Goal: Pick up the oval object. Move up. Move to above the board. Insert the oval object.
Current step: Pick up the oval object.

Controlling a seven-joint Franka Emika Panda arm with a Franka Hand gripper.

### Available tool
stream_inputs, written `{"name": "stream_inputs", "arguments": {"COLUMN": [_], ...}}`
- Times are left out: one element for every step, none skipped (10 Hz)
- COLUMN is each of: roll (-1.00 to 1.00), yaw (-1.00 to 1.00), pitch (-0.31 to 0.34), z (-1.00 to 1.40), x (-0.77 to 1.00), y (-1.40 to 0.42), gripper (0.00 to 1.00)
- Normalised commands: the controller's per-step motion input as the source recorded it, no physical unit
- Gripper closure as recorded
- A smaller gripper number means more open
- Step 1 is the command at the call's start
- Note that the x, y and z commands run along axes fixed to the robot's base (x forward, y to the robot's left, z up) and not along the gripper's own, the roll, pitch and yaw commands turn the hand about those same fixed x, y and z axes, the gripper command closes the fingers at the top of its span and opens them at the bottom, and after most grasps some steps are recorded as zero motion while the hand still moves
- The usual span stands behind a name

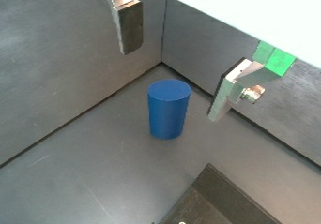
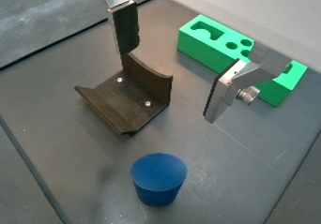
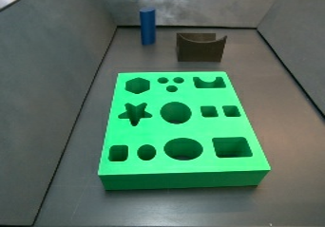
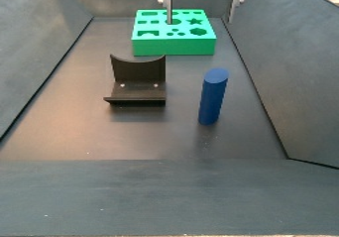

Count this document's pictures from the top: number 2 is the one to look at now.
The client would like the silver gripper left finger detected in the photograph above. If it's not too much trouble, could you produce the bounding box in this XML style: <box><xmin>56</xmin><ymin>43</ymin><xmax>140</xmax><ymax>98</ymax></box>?
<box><xmin>103</xmin><ymin>0</ymin><xmax>139</xmax><ymax>55</ymax></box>

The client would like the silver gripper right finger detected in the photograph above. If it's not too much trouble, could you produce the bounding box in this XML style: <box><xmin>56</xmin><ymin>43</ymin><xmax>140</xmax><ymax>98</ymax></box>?
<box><xmin>203</xmin><ymin>42</ymin><xmax>291</xmax><ymax>123</ymax></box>

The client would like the green shape sorter board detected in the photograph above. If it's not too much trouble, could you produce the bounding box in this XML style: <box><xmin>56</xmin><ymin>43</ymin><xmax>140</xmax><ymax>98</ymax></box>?
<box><xmin>176</xmin><ymin>15</ymin><xmax>307</xmax><ymax>107</ymax></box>

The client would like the black curved peg stand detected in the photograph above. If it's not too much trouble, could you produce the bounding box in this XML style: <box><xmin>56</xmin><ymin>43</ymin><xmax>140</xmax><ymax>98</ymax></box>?
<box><xmin>75</xmin><ymin>53</ymin><xmax>172</xmax><ymax>134</ymax></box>

